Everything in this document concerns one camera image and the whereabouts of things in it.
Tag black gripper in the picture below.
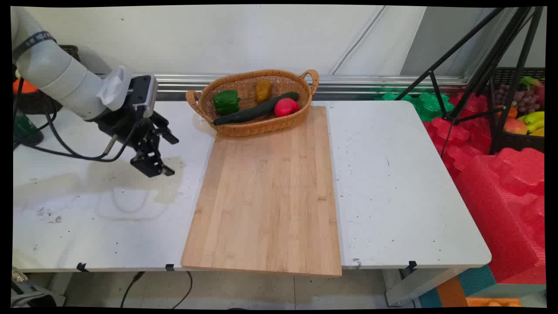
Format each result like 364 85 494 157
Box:
97 105 180 178

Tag dark green cucumber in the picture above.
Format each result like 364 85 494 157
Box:
212 92 300 126

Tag green bell pepper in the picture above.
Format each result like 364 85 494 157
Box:
213 90 240 116

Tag oval wicker basket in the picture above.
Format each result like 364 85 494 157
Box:
186 69 320 137

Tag wooden cutting board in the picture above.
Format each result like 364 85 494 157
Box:
180 106 343 277

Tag brown potato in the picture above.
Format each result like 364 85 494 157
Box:
255 79 272 104

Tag red tomato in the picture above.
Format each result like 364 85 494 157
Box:
274 98 300 118

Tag dark green clamp base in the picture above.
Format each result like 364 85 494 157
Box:
13 109 44 147

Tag dark woven basket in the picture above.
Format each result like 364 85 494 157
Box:
12 44 82 116

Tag orange toy fruit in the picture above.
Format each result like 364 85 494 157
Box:
13 78 39 95

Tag grey equipment under table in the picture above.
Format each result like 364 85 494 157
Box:
11 266 67 308

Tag green foam mat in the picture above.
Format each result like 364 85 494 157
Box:
374 91 455 122

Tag white table leg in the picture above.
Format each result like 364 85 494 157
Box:
384 267 467 307

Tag teal orange foam mat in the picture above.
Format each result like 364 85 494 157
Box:
418 264 546 308

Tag black tripod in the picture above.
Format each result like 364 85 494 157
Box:
395 7 545 156

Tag red foam mats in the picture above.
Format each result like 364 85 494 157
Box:
423 92 546 285

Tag red yellow peach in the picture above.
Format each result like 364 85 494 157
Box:
504 118 528 135

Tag black plastic fruit crate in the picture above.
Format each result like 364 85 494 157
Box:
490 67 545 154

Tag purple grapes bunch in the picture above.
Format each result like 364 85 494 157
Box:
494 85 542 115

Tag yellow bananas bunch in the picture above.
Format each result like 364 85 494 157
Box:
516 111 545 137

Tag red green mango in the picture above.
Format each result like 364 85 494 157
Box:
520 76 545 99

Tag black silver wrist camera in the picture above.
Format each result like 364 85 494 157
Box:
130 75 159 119

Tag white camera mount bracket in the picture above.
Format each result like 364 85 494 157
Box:
96 65 133 111

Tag black cable under table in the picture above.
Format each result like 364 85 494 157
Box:
119 270 194 310

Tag aluminium wall rail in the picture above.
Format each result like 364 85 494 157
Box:
95 73 470 96

